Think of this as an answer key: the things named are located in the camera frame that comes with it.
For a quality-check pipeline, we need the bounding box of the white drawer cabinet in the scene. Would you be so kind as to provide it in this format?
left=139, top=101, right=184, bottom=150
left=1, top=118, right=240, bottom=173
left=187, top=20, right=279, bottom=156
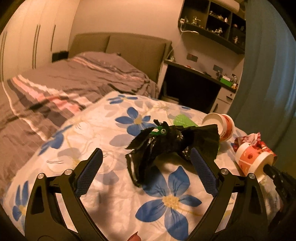
left=209, top=87, right=237, bottom=115

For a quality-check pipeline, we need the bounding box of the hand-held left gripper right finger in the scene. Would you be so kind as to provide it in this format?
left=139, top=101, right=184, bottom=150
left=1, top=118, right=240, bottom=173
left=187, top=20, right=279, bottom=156
left=190, top=148, right=270, bottom=241

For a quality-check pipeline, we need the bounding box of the row of figurines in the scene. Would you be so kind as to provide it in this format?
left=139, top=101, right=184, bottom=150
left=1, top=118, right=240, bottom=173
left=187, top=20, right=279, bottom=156
left=185, top=3, right=245, bottom=44

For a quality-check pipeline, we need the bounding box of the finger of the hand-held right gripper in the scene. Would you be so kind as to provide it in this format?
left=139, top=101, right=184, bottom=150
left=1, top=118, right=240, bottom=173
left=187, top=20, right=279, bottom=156
left=265, top=163, right=293, bottom=209

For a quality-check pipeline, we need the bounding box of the black bag with green tag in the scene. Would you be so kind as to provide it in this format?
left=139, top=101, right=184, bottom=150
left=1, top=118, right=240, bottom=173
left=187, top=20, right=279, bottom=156
left=125, top=119, right=220, bottom=188

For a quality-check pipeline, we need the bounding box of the red wrapper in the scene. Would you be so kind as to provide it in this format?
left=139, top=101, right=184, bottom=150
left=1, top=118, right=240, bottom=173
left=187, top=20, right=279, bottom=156
left=232, top=132, right=277, bottom=163

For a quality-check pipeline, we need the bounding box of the dark wall shelf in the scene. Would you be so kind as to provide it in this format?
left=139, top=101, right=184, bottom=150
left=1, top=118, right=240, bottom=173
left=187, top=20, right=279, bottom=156
left=178, top=0, right=246, bottom=55

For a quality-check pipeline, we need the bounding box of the white and red paper cup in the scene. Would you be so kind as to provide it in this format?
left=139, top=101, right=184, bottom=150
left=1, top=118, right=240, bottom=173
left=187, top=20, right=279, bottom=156
left=202, top=113, right=235, bottom=142
left=235, top=142, right=275, bottom=179

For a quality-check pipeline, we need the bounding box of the white charging cable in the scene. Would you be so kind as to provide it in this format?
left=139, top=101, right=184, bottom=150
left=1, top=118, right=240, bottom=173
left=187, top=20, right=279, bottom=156
left=180, top=22, right=199, bottom=34

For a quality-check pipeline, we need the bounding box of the green foam net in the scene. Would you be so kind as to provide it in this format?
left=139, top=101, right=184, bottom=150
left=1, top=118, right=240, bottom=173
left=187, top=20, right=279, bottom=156
left=172, top=115, right=199, bottom=127

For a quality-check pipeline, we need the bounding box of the white air conditioner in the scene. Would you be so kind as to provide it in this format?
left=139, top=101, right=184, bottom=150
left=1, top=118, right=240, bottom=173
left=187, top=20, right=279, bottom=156
left=228, top=0, right=242, bottom=11

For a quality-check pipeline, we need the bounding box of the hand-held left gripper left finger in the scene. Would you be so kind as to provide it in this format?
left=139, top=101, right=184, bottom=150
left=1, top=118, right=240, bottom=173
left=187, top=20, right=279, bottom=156
left=24, top=148, right=103, bottom=241

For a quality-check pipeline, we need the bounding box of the white wardrobe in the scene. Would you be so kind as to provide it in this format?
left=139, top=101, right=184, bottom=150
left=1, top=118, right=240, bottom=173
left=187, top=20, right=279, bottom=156
left=0, top=0, right=80, bottom=81

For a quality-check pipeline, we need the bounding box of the white blue floral blanket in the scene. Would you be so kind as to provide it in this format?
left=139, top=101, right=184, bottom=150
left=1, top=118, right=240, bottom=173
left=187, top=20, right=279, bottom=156
left=0, top=91, right=282, bottom=241

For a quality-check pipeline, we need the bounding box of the black nightstand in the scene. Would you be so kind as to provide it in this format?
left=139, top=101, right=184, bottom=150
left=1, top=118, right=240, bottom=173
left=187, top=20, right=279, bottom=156
left=52, top=50, right=69, bottom=63

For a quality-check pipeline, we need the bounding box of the grey striped bedding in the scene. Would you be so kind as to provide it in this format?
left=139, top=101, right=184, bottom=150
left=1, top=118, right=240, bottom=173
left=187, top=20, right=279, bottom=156
left=0, top=51, right=160, bottom=197

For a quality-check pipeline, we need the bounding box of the dark top desk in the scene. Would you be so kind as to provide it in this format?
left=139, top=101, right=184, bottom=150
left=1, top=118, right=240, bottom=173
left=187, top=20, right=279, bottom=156
left=159, top=59, right=237, bottom=114

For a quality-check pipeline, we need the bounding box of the blue curtain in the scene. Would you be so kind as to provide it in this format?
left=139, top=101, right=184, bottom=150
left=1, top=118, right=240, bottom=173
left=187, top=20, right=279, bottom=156
left=229, top=0, right=296, bottom=163

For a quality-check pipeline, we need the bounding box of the beige padded headboard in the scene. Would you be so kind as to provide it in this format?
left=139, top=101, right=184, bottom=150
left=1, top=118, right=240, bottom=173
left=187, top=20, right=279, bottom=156
left=69, top=32, right=173, bottom=84

